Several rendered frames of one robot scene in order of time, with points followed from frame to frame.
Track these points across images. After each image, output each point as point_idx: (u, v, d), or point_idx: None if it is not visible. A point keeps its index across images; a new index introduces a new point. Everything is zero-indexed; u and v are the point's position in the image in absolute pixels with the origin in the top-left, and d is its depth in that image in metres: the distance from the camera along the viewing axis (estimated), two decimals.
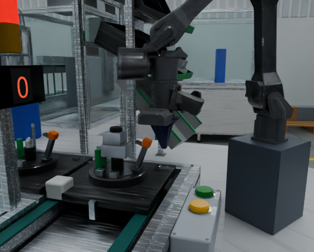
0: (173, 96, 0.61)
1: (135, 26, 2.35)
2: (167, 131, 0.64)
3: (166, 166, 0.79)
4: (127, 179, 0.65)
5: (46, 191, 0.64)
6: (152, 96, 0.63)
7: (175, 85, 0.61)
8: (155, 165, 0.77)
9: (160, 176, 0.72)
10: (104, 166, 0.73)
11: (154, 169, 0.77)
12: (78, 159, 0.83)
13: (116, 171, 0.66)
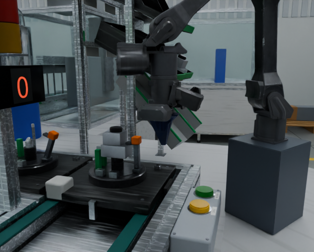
0: (172, 92, 0.60)
1: (135, 26, 2.35)
2: (166, 127, 0.63)
3: (166, 166, 0.79)
4: (127, 179, 0.65)
5: (46, 191, 0.64)
6: (152, 92, 0.63)
7: (174, 80, 0.61)
8: (155, 165, 0.77)
9: (160, 176, 0.72)
10: (104, 166, 0.73)
11: (154, 169, 0.77)
12: (78, 159, 0.83)
13: (116, 171, 0.66)
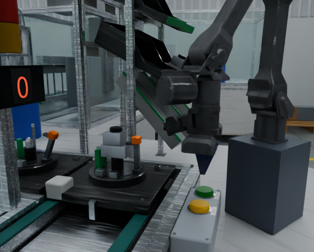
0: None
1: (135, 26, 2.35)
2: None
3: (166, 166, 0.79)
4: (127, 179, 0.65)
5: (46, 191, 0.64)
6: None
7: None
8: (155, 165, 0.77)
9: (160, 176, 0.72)
10: (104, 166, 0.73)
11: (154, 169, 0.77)
12: (78, 159, 0.83)
13: (116, 171, 0.66)
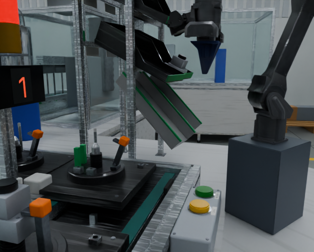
0: None
1: (135, 26, 2.35)
2: None
3: (112, 236, 0.47)
4: None
5: None
6: None
7: None
8: (91, 237, 0.45)
9: None
10: None
11: (89, 244, 0.45)
12: (143, 166, 0.77)
13: None
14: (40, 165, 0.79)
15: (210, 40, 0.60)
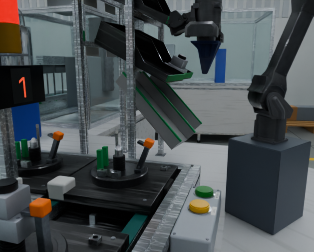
0: None
1: (135, 26, 2.35)
2: None
3: (112, 236, 0.47)
4: None
5: None
6: None
7: None
8: (91, 237, 0.45)
9: None
10: None
11: (89, 244, 0.45)
12: (166, 168, 0.76)
13: None
14: (60, 167, 0.77)
15: (210, 40, 0.60)
